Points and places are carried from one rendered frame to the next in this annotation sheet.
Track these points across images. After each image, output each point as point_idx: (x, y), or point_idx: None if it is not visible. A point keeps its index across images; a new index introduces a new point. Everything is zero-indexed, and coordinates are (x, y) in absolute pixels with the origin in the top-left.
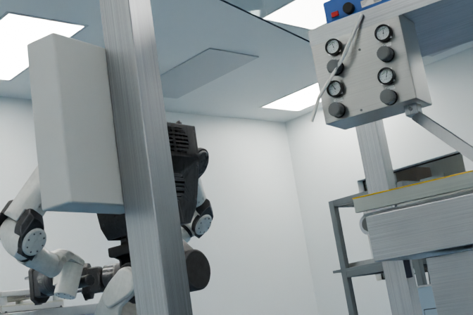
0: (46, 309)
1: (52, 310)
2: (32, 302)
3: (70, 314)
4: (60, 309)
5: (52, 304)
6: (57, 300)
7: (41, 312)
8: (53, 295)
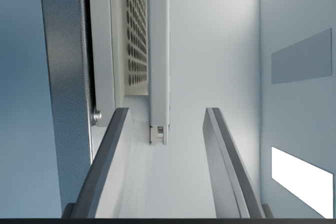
0: (84, 41)
1: (77, 66)
2: None
3: (60, 148)
4: (82, 106)
5: (104, 76)
6: (119, 100)
7: (70, 9)
8: (141, 95)
